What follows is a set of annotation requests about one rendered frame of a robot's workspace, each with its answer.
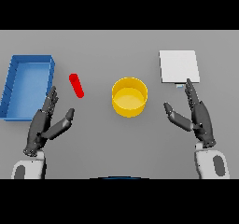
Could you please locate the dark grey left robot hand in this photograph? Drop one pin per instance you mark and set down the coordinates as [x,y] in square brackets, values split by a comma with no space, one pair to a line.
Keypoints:
[39,126]

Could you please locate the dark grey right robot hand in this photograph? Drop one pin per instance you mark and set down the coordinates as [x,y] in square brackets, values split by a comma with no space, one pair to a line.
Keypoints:
[202,122]

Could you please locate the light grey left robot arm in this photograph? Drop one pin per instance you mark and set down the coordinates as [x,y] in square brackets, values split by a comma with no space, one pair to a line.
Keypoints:
[29,169]

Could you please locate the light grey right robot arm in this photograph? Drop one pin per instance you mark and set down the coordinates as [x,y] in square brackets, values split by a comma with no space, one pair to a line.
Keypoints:
[212,165]

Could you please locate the red beaker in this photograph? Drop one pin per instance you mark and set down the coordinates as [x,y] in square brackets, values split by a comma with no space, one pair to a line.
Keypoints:
[76,85]

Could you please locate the pale square measuring scale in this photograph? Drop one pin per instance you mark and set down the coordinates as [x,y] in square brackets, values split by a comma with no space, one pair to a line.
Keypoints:
[179,66]

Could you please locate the yellow bowl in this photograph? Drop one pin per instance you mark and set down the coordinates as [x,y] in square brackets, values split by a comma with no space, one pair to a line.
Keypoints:
[129,97]

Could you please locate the blue tray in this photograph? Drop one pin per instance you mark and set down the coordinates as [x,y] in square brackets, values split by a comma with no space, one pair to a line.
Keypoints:
[28,87]

